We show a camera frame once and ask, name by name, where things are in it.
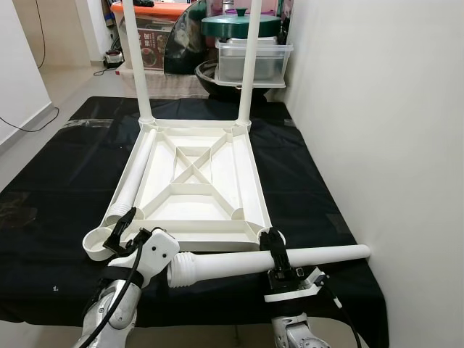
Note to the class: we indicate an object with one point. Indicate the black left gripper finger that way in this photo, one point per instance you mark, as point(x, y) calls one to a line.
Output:
point(123, 221)

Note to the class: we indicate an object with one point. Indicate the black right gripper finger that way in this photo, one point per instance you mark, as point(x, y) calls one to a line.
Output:
point(275, 246)

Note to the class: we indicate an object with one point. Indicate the white plastic table top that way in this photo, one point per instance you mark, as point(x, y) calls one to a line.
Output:
point(196, 181)

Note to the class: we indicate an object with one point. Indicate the black tablecloth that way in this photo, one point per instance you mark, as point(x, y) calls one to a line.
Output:
point(43, 239)

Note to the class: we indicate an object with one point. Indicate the long clear tape strip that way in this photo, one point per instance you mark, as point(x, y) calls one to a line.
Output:
point(87, 123)

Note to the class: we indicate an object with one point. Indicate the white lace cloth cover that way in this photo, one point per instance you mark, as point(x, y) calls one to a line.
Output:
point(181, 85)

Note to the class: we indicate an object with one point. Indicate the black wok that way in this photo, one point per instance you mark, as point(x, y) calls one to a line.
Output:
point(206, 80)

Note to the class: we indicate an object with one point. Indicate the orange-lid clear storage box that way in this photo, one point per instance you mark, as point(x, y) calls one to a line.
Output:
point(163, 51)

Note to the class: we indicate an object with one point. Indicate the clear plastic storage container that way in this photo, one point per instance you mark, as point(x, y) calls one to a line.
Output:
point(275, 61)

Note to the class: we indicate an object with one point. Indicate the small black remote-like object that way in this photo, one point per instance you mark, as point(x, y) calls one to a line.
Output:
point(143, 3)

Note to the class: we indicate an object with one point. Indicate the green pot lid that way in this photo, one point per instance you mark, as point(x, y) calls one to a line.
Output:
point(228, 25)

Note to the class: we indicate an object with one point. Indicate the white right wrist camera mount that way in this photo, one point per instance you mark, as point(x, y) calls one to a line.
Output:
point(297, 290)

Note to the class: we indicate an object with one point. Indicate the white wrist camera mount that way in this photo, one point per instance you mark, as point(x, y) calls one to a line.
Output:
point(297, 290)
point(156, 250)

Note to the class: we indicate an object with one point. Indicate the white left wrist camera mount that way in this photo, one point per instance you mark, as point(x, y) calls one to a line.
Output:
point(156, 250)

